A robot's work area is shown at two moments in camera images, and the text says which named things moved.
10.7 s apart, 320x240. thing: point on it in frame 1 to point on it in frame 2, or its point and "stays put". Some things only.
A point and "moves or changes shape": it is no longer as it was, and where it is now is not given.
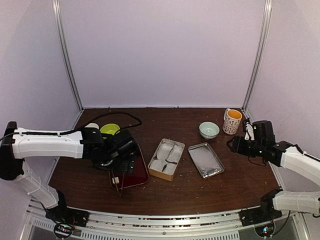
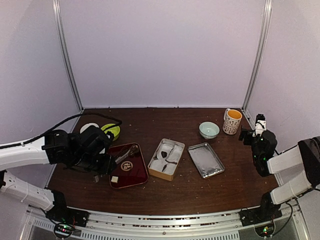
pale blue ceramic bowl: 209,130 stays put
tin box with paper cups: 166,159 stays put
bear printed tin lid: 206,160 stays put
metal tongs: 115,183 moves or changes shape
